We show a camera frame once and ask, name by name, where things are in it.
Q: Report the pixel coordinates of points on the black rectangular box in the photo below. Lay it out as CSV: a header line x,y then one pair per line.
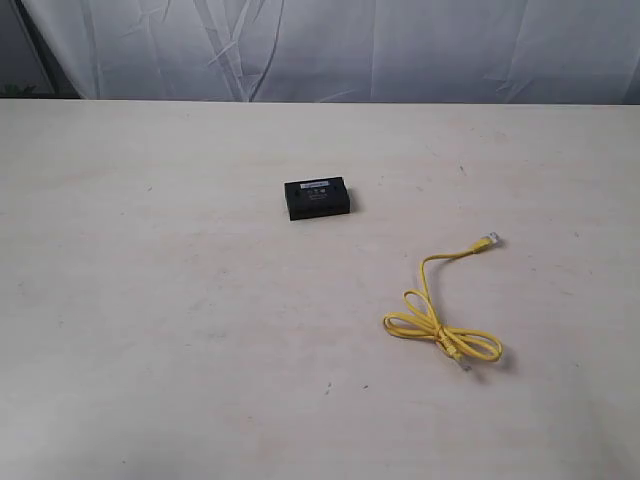
x,y
317,198

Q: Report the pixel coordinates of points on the green plant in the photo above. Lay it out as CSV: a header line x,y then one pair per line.
x,y
17,91

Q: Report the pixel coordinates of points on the white backdrop curtain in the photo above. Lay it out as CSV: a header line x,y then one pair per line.
x,y
577,52

